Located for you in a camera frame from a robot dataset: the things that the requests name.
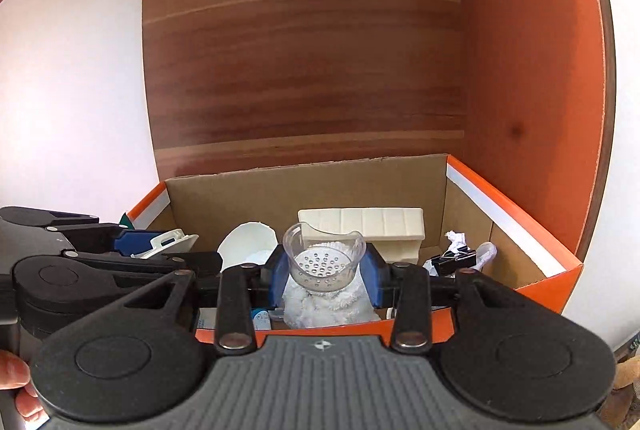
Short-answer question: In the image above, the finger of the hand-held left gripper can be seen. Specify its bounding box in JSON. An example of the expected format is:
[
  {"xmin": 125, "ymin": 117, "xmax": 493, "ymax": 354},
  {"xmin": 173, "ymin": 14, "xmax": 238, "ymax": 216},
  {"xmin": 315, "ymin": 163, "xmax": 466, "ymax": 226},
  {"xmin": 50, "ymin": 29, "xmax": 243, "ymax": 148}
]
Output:
[
  {"xmin": 12, "ymin": 251, "xmax": 224, "ymax": 331},
  {"xmin": 0, "ymin": 206, "xmax": 173, "ymax": 257}
]

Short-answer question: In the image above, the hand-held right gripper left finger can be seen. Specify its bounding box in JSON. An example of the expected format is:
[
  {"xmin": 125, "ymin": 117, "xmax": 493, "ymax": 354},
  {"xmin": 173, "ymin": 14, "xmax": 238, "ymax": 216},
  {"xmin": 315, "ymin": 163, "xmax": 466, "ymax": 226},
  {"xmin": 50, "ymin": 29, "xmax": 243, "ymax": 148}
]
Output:
[{"xmin": 120, "ymin": 246, "xmax": 292, "ymax": 353}]

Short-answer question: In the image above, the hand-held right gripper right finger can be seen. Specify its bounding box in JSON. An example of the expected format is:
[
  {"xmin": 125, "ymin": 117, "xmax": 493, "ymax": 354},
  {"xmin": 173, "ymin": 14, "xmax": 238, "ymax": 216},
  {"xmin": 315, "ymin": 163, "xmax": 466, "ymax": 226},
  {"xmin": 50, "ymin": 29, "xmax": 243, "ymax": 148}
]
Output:
[{"xmin": 359, "ymin": 244, "xmax": 526, "ymax": 353}]

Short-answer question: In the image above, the white plastic holder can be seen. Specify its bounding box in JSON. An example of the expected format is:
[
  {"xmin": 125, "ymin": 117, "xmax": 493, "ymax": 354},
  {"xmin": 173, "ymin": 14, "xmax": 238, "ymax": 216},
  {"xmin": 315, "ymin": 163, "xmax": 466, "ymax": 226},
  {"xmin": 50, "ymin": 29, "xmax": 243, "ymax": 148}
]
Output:
[{"xmin": 131, "ymin": 230, "xmax": 200, "ymax": 258}]

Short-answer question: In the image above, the white paper cup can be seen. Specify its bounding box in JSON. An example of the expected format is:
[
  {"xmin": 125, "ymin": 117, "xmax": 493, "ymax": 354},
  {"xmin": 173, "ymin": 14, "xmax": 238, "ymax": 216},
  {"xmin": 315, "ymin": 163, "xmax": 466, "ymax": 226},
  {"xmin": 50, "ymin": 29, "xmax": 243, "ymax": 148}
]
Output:
[{"xmin": 216, "ymin": 221, "xmax": 278, "ymax": 270}]

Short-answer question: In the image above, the clear plastic strainer cup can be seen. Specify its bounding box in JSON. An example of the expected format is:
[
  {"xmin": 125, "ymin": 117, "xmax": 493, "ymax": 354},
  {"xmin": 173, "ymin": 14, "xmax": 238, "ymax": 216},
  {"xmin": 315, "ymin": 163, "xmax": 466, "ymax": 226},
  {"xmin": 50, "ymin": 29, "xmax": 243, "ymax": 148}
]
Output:
[{"xmin": 282, "ymin": 220, "xmax": 368, "ymax": 296}]

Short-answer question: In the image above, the cream plastic box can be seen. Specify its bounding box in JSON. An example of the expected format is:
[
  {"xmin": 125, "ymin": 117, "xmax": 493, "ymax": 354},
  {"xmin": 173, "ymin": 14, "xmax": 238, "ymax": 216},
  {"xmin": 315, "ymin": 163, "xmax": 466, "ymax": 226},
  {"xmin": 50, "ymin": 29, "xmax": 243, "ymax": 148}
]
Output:
[{"xmin": 297, "ymin": 207, "xmax": 426, "ymax": 263}]

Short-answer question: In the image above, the white towel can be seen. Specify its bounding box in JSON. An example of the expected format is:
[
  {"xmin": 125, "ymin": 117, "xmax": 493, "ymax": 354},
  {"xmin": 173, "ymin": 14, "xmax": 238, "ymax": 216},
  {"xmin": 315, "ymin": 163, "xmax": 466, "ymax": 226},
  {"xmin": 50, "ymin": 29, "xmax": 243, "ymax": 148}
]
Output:
[{"xmin": 282, "ymin": 237, "xmax": 383, "ymax": 330}]

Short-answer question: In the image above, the black binder clip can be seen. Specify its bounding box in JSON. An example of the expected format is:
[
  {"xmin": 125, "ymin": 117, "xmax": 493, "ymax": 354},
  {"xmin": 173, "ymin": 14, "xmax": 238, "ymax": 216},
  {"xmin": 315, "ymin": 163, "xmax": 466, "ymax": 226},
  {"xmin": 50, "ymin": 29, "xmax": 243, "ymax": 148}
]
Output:
[{"xmin": 430, "ymin": 247, "xmax": 478, "ymax": 276}]

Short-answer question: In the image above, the white paper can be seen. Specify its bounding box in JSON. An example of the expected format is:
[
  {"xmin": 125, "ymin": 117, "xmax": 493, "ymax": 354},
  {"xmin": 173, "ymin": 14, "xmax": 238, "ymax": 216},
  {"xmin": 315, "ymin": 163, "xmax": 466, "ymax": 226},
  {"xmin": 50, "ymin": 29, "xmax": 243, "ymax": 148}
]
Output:
[{"xmin": 444, "ymin": 230, "xmax": 468, "ymax": 256}]

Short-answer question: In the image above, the orange cardboard box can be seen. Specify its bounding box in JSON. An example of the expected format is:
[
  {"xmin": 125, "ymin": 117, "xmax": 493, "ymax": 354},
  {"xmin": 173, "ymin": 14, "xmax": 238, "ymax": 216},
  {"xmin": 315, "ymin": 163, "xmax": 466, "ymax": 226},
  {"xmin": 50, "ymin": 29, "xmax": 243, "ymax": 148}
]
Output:
[{"xmin": 125, "ymin": 153, "xmax": 584, "ymax": 345}]

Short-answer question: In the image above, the person's left hand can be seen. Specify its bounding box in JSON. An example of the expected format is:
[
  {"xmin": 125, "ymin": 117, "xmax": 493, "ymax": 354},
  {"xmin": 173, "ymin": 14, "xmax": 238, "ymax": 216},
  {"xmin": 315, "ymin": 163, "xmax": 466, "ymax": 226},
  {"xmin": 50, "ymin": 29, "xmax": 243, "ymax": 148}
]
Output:
[{"xmin": 0, "ymin": 352, "xmax": 43, "ymax": 421}]

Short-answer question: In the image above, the wood grain board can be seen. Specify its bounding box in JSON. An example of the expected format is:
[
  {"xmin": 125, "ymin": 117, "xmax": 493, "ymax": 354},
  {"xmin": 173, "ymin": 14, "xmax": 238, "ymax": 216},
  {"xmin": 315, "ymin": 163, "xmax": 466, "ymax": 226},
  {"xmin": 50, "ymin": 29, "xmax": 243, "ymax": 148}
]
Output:
[{"xmin": 142, "ymin": 0, "xmax": 468, "ymax": 188}]

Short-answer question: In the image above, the brown wooden cabinet frame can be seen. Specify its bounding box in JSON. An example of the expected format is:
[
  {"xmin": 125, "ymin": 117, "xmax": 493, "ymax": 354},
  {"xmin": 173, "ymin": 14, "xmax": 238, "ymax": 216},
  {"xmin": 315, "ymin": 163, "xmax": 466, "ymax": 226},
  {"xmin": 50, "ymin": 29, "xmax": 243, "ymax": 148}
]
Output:
[{"xmin": 0, "ymin": 0, "xmax": 616, "ymax": 306}]

